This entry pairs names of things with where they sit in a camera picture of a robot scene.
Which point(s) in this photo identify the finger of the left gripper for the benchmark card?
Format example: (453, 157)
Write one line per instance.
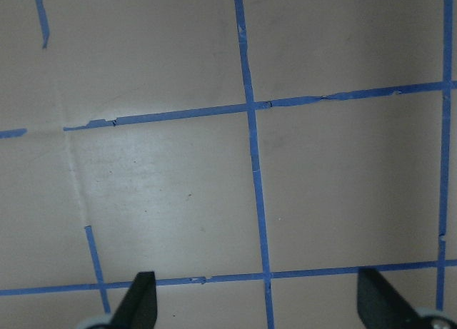
(139, 307)
(380, 306)

